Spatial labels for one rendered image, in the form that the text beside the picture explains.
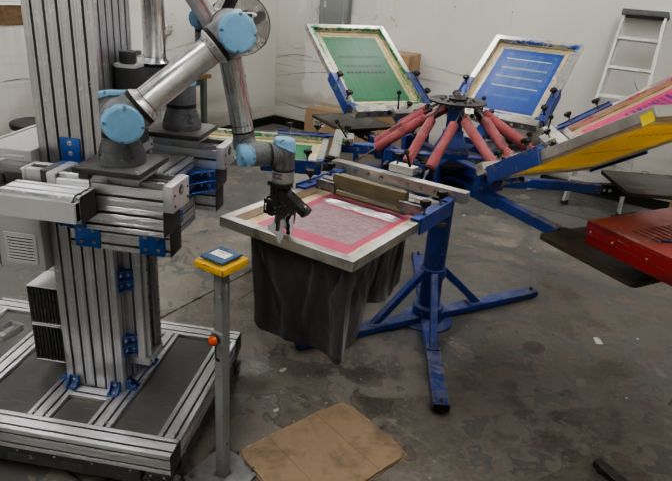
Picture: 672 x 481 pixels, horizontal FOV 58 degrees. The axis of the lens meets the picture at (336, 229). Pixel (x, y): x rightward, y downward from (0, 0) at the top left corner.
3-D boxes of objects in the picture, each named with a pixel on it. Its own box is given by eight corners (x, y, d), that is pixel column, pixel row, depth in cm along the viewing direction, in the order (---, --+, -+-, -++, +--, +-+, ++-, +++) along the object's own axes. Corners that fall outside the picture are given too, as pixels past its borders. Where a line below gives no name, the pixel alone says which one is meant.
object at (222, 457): (224, 506, 226) (223, 278, 189) (182, 478, 236) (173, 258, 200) (262, 470, 243) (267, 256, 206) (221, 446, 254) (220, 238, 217)
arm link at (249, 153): (232, 160, 202) (264, 159, 206) (240, 170, 193) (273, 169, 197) (233, 137, 199) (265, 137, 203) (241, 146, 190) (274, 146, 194)
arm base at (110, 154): (88, 164, 189) (85, 133, 185) (112, 152, 203) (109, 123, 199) (133, 170, 187) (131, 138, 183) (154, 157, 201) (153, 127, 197)
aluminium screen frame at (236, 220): (352, 272, 196) (353, 262, 194) (219, 225, 224) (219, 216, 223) (449, 212, 258) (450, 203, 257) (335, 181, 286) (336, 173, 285)
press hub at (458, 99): (442, 345, 336) (481, 103, 284) (381, 321, 355) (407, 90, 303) (469, 317, 367) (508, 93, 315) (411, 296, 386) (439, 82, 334)
